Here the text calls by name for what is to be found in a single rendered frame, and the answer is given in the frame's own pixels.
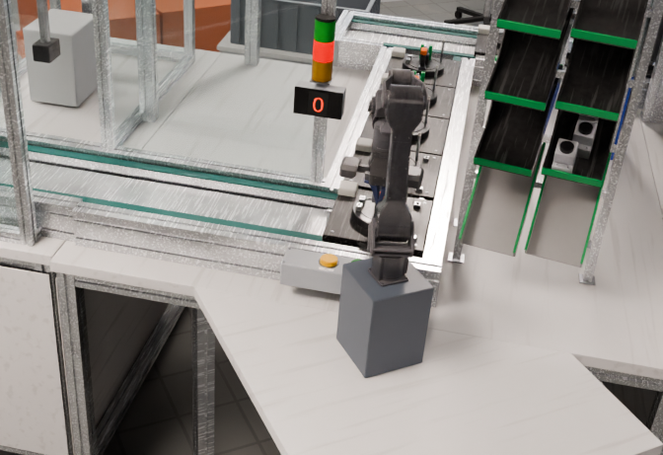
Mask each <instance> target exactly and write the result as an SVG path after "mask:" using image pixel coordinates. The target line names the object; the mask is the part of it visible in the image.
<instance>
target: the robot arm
mask: <svg viewBox="0 0 663 455"><path fill-rule="evenodd" d="M427 100H428V99H427V91H426V86H425V84H424V83H423V82H422V81H421V80H419V79H418V78H417V77H415V75H414V71H411V70H410V69H394V68H393V69H392V70H389V74H388V77H387V78H386V79H385V80H384V81H383V86H382V89H378V90H377V91H376V93H375V96H372V99H371V100H370V101H369V104H368V111H367V112H370V115H371V120H372V127H373V129H374V132H373V142H372V151H371V160H370V165H363V164H360V162H361V159H360V158H355V157H349V156H345V157H344V158H343V160H342V162H341V165H340V169H339V175H340V176H341V177H344V178H351V179H353V178H354V177H355V176H356V172H359V173H365V179H364V183H365V184H368V185H369V186H370V187H371V189H372V192H373V194H374V198H375V202H376V205H377V207H376V213H375V218H372V221H371V223H370V224H369V225H368V246H367V251H368V252H370V253H371V256H372V257H373V263H372V267H368V271H369V273H370V274H371V275H372V276H373V277H374V279H375V280H376V281H377V282H378V283H379V285H380V286H382V287H385V286H389V285H393V284H398V283H402V282H406V281H408V277H407V276H406V275H405V274H406V273H407V265H408V258H412V257H413V251H414V222H413V220H412V217H411V214H410V210H409V208H408V206H407V204H406V200H405V199H406V189H407V188H413V189H420V188H421V183H422V179H423V173H424V171H423V169H422V168H419V167H414V166H410V165H409V159H410V149H411V140H412V136H413V134H412V133H413V132H414V131H415V129H416V128H417V127H418V126H419V124H420V123H421V122H422V116H423V111H426V107H427ZM380 186H381V187H382V189H381V193H380ZM375 236H376V238H377V241H383V242H375ZM407 240H408V243H407ZM392 242H404V243H392Z"/></svg>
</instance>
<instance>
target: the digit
mask: <svg viewBox="0 0 663 455"><path fill-rule="evenodd" d="M328 97H329V94H326V93H319V92H312V91H309V102H308V114H318V115H325V116H327V111H328Z"/></svg>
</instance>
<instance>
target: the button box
mask: <svg viewBox="0 0 663 455"><path fill-rule="evenodd" d="M322 255H324V254H322V253H316V252H310V251H304V250H298V249H292V248H287V250H286V252H285V255H284V257H283V259H282V262H281V264H280V284H283V285H289V286H294V287H300V288H306V289H312V290H318V291H323V292H328V293H334V294H340V288H341V278H342V267H343V264H348V263H351V261H353V260H355V259H352V258H346V257H340V256H337V265H335V266H324V265H322V264H321V262H320V260H321V256H322Z"/></svg>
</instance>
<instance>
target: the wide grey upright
mask: <svg viewBox="0 0 663 455"><path fill-rule="evenodd" d="M641 119H642V121H647V122H649V121H650V122H654V123H663V36H662V39H661V42H660V46H659V49H658V53H657V57H656V61H655V64H654V68H653V72H652V76H651V79H650V83H649V87H648V90H647V94H646V98H645V102H644V105H643V109H642V113H641Z"/></svg>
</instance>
